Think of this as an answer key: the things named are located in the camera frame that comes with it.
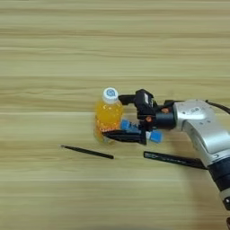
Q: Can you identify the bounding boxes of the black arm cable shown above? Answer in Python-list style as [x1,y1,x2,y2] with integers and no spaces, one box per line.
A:
[163,99,230,115]

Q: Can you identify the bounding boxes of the black marker pen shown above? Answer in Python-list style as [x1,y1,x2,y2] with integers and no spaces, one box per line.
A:
[143,150,208,171]

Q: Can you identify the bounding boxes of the thin black stick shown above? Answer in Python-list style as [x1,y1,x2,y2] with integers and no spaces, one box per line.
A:
[60,145,115,160]

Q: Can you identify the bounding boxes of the orange juice bottle white cap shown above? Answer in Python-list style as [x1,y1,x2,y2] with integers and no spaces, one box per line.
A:
[93,86,125,145]

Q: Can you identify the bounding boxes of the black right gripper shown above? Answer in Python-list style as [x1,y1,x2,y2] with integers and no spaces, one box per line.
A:
[102,93,178,146]

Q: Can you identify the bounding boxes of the blue glue stick tube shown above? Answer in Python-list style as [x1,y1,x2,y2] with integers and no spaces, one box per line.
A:
[119,119,164,144]

